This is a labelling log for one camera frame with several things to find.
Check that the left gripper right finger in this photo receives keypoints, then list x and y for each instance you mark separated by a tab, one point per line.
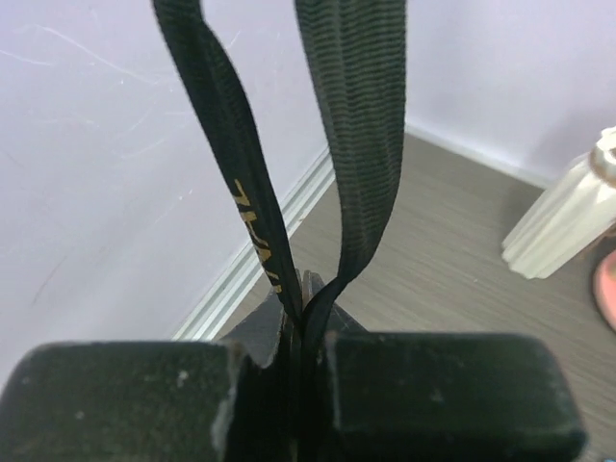
440	396

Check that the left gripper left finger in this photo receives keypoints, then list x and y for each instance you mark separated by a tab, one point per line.
150	401

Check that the black ribbon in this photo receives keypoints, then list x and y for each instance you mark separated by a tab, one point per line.
356	54

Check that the white ribbed ceramic vase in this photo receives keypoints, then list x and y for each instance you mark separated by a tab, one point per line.
568	216

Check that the pink three-tier shelf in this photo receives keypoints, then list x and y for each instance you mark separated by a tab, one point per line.
604	289

